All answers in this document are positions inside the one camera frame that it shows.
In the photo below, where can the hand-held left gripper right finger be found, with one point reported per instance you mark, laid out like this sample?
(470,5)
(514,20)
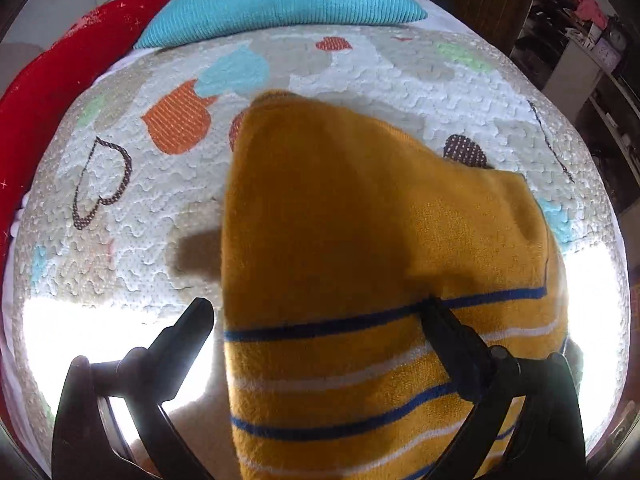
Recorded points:
(450,345)

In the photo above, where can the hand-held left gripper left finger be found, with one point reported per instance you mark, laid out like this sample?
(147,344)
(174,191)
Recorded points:
(190,330)

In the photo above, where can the yellow striped towel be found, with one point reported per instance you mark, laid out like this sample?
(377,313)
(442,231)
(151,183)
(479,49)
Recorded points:
(350,210)

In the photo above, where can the patterned quilted bedspread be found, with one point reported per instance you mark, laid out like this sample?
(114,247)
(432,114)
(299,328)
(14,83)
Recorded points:
(150,195)

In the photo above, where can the red pillow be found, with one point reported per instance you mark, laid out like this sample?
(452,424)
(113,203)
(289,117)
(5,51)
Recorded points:
(50,75)

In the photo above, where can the beige shelf unit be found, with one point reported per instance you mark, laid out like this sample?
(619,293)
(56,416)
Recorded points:
(565,70)

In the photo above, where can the white bed sheet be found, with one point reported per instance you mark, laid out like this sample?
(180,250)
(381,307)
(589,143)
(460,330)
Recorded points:
(460,22)

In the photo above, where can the black shoe rack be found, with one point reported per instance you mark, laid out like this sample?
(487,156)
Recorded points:
(540,25)

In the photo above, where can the brown mantel clock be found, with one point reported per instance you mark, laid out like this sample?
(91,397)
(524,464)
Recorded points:
(616,37)

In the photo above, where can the pink cloth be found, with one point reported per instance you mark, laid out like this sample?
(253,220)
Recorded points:
(590,7)

